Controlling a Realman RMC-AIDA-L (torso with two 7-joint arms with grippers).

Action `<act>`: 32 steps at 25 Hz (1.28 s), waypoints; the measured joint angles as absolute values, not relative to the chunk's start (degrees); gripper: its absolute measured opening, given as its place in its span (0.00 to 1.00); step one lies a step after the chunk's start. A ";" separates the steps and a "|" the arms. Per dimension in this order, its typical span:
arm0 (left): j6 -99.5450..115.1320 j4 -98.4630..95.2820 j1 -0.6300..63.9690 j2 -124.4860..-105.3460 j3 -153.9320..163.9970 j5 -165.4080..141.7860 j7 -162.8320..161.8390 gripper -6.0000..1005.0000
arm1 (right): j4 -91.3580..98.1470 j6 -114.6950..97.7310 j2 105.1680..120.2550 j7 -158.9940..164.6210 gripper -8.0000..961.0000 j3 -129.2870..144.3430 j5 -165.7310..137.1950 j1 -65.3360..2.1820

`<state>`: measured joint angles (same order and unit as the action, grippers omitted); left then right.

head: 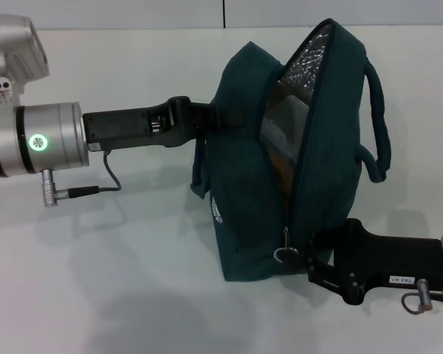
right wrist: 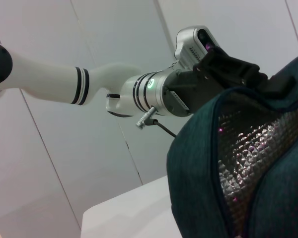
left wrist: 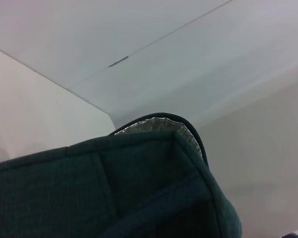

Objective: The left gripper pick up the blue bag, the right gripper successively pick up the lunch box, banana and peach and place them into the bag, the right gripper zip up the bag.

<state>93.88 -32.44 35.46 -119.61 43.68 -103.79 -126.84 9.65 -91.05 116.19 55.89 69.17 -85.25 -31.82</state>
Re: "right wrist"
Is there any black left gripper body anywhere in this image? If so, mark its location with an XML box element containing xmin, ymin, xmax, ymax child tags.
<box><xmin>163</xmin><ymin>47</ymin><xmax>261</xmax><ymax>116</ymax></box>

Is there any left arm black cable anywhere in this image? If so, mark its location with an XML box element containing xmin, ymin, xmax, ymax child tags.
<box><xmin>135</xmin><ymin>106</ymin><xmax>177</xmax><ymax>137</ymax></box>

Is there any dark teal insulated lunch bag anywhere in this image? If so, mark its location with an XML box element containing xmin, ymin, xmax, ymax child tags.
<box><xmin>166</xmin><ymin>51</ymin><xmax>298</xmax><ymax>238</ymax></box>

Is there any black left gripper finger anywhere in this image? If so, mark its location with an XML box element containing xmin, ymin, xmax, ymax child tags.
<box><xmin>257</xmin><ymin>72</ymin><xmax>296</xmax><ymax>96</ymax></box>

